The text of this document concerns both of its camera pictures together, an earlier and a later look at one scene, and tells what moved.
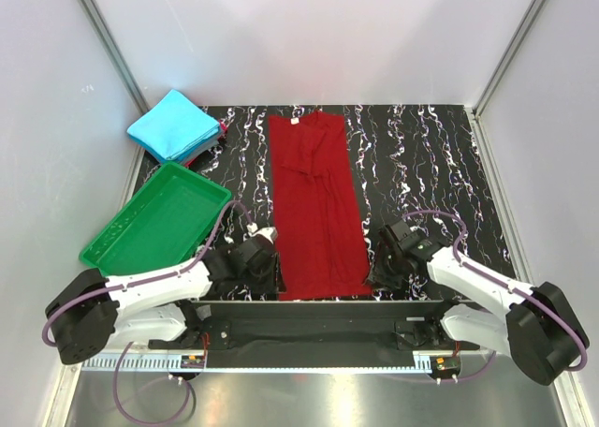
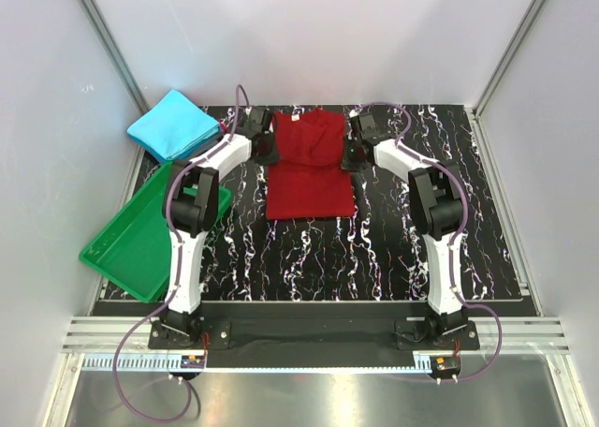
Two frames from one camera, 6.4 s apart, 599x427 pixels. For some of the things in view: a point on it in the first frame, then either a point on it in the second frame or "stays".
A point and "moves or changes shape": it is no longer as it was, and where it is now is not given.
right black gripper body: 394,270 to 351,160
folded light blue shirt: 176,129 stays
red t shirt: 320,243 moves or changes shape
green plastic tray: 167,227 stays
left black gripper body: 262,281 to 269,154
